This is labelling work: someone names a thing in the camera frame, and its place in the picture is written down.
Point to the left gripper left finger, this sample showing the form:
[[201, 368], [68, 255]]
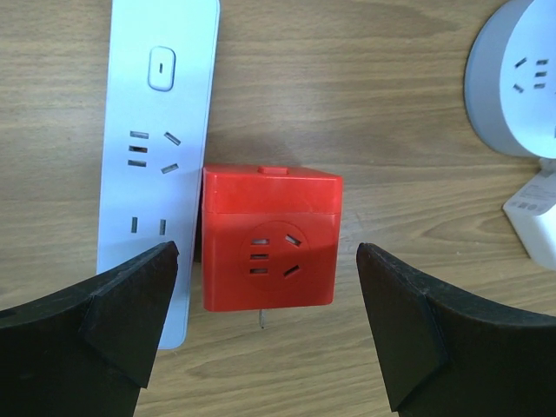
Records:
[[88, 349]]

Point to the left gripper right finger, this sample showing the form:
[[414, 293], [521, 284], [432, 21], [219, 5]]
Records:
[[444, 351]]

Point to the red cube socket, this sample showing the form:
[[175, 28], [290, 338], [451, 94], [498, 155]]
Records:
[[270, 237]]

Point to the white cube charger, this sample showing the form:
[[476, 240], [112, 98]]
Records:
[[531, 211]]

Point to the round blue socket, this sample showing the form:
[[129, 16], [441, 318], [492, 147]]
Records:
[[509, 81]]

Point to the blue power strip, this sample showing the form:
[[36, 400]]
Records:
[[160, 73]]

